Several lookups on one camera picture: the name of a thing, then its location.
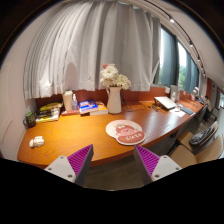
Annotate grey curtain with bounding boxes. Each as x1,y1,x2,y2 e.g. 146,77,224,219
154,28,179,87

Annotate white ceramic vase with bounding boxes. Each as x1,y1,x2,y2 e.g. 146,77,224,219
107,87,121,114

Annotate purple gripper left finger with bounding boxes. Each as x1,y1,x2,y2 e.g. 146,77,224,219
45,145,94,186

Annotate silver laptop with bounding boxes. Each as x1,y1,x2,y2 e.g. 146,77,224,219
154,96,176,110

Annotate yellow black book stack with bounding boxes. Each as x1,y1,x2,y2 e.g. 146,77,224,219
35,102,62,123

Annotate dark green mug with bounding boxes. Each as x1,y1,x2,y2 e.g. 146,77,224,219
23,112,36,128

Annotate white paper sheet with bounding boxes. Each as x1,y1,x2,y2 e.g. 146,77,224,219
170,108,185,117

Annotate clear small bottle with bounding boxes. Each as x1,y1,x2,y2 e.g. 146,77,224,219
72,93,78,111

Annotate blue book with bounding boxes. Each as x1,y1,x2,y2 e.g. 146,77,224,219
79,100,98,114

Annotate black cable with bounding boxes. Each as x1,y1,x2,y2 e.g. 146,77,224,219
121,89,155,112

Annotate wooden chair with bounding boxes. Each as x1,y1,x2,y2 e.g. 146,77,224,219
171,121,224,168

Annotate white computer mouse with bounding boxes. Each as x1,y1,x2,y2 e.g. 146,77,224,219
29,136,45,148

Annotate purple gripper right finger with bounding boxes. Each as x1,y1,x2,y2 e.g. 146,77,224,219
134,145,181,185

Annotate white flower bouquet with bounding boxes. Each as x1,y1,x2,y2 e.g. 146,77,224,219
100,64,131,90

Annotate black keyboard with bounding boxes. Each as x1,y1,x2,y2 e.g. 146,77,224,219
180,107,195,116

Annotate pink cartoon mouse pad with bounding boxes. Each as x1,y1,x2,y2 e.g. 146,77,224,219
106,120,146,146

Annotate white curtain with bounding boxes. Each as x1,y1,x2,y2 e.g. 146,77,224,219
24,0,161,99

